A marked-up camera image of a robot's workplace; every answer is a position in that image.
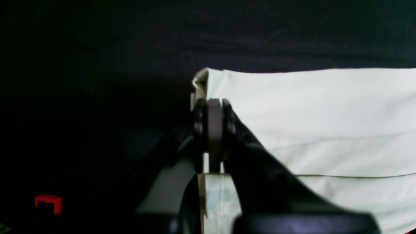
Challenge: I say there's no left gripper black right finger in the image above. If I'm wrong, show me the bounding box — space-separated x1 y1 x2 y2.
222 99 380 234

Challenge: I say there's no black table cloth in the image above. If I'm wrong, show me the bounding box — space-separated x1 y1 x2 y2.
1 0 415 234

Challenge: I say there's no bottom blue-red bar clamp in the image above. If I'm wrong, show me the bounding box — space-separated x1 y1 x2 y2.
34 194 63 216

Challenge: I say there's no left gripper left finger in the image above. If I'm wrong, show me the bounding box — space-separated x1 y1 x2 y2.
133 98 207 234

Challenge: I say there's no light green T-shirt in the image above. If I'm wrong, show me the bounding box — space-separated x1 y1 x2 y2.
191 68 416 234

